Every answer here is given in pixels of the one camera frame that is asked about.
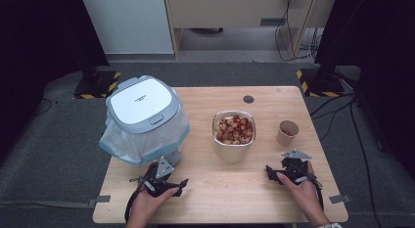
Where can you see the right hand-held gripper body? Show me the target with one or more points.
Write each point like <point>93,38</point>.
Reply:
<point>295,166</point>

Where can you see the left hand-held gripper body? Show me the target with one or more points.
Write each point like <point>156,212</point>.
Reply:
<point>164,168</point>

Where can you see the white pedal trash can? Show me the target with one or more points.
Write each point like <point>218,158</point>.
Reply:
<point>143,102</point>

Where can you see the person's right hand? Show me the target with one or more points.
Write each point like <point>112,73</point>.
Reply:
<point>306,195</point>

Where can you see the person's left hand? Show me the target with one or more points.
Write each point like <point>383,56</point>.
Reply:
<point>145,205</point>

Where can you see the brown paper cup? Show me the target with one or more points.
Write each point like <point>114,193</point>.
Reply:
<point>284,140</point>

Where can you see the white plastic trash bag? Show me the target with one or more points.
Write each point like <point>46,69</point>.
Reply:
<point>130,145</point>

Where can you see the grey tape strip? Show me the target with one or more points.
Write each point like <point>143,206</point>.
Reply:
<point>340,199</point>
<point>99,200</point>

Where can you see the white wristband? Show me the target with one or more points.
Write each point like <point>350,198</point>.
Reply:
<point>330,225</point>

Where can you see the grey round table grommet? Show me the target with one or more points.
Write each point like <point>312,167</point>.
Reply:
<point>248,99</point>

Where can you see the striped black stand base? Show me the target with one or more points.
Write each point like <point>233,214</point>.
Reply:
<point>321,84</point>
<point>98,86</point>

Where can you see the white cabinet panel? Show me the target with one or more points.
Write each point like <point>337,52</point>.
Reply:
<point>127,22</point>

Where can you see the dark curtain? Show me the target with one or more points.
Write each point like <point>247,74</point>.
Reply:
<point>39,32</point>
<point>375,32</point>

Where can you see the light wooden desk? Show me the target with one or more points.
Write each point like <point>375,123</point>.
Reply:
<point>228,11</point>

